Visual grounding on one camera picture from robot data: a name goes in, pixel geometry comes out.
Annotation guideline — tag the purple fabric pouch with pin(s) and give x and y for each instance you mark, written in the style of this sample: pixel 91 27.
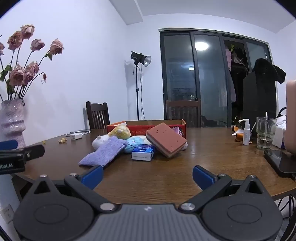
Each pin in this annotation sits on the purple fabric pouch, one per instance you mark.
pixel 104 150

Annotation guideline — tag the clear glass cup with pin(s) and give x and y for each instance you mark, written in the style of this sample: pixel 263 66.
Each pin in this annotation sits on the clear glass cup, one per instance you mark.
pixel 266 134

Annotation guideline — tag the white wall outlet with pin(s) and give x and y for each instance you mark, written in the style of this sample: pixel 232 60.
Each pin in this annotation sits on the white wall outlet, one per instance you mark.
pixel 7 213

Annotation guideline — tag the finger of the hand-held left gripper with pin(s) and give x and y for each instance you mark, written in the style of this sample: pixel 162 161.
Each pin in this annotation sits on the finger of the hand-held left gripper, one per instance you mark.
pixel 34 151
pixel 8 144

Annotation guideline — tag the hanging clothes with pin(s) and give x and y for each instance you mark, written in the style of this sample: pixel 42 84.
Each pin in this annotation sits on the hanging clothes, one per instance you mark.
pixel 232 88

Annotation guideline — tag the red cardboard box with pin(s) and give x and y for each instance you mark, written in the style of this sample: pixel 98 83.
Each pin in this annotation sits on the red cardboard box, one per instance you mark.
pixel 138 128

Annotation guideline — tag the purple knitted cloth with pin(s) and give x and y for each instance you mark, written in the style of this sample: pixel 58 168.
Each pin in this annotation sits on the purple knitted cloth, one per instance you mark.
pixel 178 131

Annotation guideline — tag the white charger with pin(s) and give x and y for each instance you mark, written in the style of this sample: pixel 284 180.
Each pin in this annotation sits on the white charger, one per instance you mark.
pixel 76 136

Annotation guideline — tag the dark wooden chair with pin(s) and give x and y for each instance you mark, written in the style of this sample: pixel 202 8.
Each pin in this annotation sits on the dark wooden chair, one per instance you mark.
pixel 182 113
pixel 97 106

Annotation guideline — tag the studio light on stand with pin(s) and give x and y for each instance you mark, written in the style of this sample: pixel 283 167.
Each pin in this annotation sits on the studio light on stand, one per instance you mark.
pixel 140 56

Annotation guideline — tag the yellow plush toy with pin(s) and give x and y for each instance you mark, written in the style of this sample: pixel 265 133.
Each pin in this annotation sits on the yellow plush toy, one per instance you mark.
pixel 121 132

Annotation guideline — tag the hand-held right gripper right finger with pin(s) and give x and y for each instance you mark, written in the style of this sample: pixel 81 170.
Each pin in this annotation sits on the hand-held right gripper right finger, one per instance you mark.
pixel 203 178

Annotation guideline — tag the sliding glass door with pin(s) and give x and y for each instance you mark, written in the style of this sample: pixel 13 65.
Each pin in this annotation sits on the sliding glass door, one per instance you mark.
pixel 180 69

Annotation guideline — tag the blue plush toy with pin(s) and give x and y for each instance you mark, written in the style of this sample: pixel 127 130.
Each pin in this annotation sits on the blue plush toy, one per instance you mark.
pixel 135 141

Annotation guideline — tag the pale pink ceramic vase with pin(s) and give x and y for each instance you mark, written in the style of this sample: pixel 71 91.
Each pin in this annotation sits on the pale pink ceramic vase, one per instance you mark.
pixel 11 120

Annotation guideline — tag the white plush toy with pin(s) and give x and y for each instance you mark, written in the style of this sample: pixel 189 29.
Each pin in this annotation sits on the white plush toy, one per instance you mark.
pixel 100 141

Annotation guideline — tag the black phone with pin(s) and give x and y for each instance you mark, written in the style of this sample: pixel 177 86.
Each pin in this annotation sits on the black phone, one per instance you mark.
pixel 281 163

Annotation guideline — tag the black garment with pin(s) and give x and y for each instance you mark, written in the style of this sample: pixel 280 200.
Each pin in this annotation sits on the black garment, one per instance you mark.
pixel 266 68

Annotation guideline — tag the dried pink rose bouquet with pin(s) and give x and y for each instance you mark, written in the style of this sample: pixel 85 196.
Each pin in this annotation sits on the dried pink rose bouquet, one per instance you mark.
pixel 17 75

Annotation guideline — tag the white tissue box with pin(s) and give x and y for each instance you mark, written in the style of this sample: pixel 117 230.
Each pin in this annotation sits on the white tissue box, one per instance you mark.
pixel 279 136

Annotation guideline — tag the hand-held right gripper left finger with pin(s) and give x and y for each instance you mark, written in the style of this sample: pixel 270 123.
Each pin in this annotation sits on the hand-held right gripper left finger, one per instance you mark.
pixel 92 177

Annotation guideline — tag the blue tissue packet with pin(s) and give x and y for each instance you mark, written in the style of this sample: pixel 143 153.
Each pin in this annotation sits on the blue tissue packet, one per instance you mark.
pixel 141 155

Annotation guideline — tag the dark wooden chair back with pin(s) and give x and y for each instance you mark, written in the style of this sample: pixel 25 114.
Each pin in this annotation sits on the dark wooden chair back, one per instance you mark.
pixel 182 113

